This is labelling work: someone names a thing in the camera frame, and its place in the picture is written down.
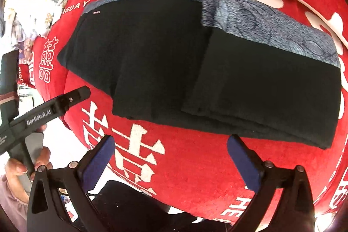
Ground dark cloth with pink band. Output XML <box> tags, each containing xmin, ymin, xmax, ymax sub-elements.
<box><xmin>0</xmin><ymin>49</ymin><xmax>22</xmax><ymax>124</ymax></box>

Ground person's left hand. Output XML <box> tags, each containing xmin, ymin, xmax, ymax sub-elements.
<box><xmin>4</xmin><ymin>123</ymin><xmax>54</xmax><ymax>184</ymax></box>

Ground red printed blanket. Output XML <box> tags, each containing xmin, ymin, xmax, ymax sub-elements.
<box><xmin>15</xmin><ymin>0</ymin><xmax>348</xmax><ymax>225</ymax></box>

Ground person's left forearm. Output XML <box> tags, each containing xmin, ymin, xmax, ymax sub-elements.
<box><xmin>0</xmin><ymin>174</ymin><xmax>31</xmax><ymax>223</ymax></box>

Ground person's black skirt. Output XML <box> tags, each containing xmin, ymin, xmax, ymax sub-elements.
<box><xmin>89</xmin><ymin>180</ymin><xmax>233</xmax><ymax>232</ymax></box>

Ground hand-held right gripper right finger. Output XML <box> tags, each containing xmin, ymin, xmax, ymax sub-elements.
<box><xmin>227</xmin><ymin>134</ymin><xmax>316</xmax><ymax>232</ymax></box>

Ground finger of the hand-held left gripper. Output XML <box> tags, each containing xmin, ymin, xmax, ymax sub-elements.
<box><xmin>54</xmin><ymin>86</ymin><xmax>92</xmax><ymax>113</ymax></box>

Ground black pants with patterned trim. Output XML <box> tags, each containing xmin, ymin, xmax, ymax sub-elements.
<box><xmin>57</xmin><ymin>0</ymin><xmax>343</xmax><ymax>151</ymax></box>

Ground white floral cloth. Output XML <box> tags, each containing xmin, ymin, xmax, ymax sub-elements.
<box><xmin>4</xmin><ymin>0</ymin><xmax>69</xmax><ymax>64</ymax></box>

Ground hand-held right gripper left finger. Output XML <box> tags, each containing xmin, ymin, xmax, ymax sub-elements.
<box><xmin>27</xmin><ymin>135</ymin><xmax>116</xmax><ymax>232</ymax></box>

